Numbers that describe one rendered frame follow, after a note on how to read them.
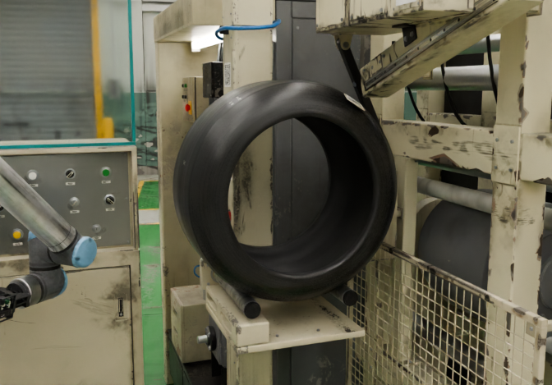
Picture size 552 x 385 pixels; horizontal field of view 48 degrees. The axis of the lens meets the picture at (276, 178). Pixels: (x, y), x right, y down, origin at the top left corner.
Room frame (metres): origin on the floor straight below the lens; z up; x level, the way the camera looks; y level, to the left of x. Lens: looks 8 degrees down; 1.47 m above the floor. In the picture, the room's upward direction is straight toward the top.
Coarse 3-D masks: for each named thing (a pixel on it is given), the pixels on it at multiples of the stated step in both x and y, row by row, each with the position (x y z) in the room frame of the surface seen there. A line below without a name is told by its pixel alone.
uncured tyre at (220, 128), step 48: (288, 96) 1.55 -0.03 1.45; (336, 96) 1.60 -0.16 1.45; (192, 144) 1.57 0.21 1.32; (240, 144) 1.49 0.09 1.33; (336, 144) 1.89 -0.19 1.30; (384, 144) 1.64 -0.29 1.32; (192, 192) 1.49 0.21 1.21; (336, 192) 1.89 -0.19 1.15; (384, 192) 1.63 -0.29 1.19; (192, 240) 1.53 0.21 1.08; (336, 240) 1.85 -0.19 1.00; (240, 288) 1.53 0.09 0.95; (288, 288) 1.54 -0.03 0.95; (336, 288) 1.62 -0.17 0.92
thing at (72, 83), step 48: (0, 0) 2.02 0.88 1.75; (48, 0) 2.07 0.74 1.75; (96, 0) 2.12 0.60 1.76; (0, 48) 2.02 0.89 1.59; (48, 48) 2.07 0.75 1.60; (96, 48) 2.12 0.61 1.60; (0, 96) 2.02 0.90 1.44; (48, 96) 2.07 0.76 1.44; (96, 96) 2.12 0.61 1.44; (0, 144) 2.01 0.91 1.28; (48, 144) 2.06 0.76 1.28; (96, 144) 2.11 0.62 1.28
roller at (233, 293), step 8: (224, 288) 1.70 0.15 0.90; (232, 288) 1.64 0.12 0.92; (232, 296) 1.61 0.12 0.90; (240, 296) 1.57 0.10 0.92; (248, 296) 1.56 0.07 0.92; (240, 304) 1.55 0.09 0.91; (248, 304) 1.51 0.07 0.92; (256, 304) 1.52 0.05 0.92; (248, 312) 1.51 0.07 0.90; (256, 312) 1.52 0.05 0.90
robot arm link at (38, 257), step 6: (30, 234) 1.78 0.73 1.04; (30, 240) 1.78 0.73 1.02; (36, 240) 1.77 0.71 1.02; (30, 246) 1.78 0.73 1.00; (36, 246) 1.77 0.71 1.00; (42, 246) 1.75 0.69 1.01; (30, 252) 1.78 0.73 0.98; (36, 252) 1.77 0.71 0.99; (42, 252) 1.75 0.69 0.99; (30, 258) 1.78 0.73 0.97; (36, 258) 1.77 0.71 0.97; (42, 258) 1.76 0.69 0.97; (30, 264) 1.78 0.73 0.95; (36, 264) 1.77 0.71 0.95; (42, 264) 1.77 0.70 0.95; (48, 264) 1.77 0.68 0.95; (54, 264) 1.79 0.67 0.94; (60, 264) 1.82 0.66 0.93; (36, 270) 1.77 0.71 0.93; (42, 270) 1.77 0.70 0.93; (48, 270) 1.77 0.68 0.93
